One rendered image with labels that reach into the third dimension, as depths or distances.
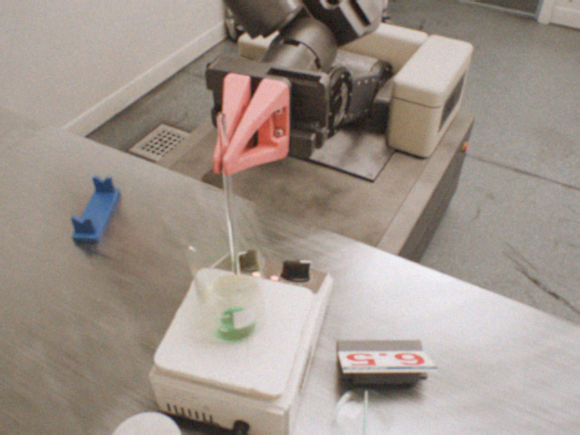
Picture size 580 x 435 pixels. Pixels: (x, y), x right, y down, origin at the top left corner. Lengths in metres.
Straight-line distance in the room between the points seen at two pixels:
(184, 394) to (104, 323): 0.17
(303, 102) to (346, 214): 0.88
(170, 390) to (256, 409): 0.08
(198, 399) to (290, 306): 0.12
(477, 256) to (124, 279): 1.31
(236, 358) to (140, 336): 0.17
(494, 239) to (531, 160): 0.48
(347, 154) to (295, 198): 0.21
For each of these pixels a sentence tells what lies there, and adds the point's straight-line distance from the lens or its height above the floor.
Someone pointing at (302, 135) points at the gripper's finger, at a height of 1.00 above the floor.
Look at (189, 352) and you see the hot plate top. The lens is 0.51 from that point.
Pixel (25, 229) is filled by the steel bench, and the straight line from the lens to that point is 0.81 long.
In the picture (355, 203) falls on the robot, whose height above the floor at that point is 0.36.
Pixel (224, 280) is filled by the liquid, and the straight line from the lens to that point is 0.52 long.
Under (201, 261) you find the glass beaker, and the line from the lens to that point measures 0.50.
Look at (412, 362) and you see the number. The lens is 0.58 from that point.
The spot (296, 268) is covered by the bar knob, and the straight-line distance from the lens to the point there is 0.60.
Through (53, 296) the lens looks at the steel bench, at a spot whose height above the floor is 0.75.
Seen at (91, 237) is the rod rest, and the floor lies 0.76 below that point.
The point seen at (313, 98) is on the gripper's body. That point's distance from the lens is 0.46.
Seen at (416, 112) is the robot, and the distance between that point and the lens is 1.45.
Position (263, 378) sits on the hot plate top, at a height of 0.84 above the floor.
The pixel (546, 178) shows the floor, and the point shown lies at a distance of 2.20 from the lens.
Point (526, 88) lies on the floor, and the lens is 2.74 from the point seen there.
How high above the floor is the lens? 1.26
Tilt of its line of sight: 42 degrees down
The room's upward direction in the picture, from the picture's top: straight up
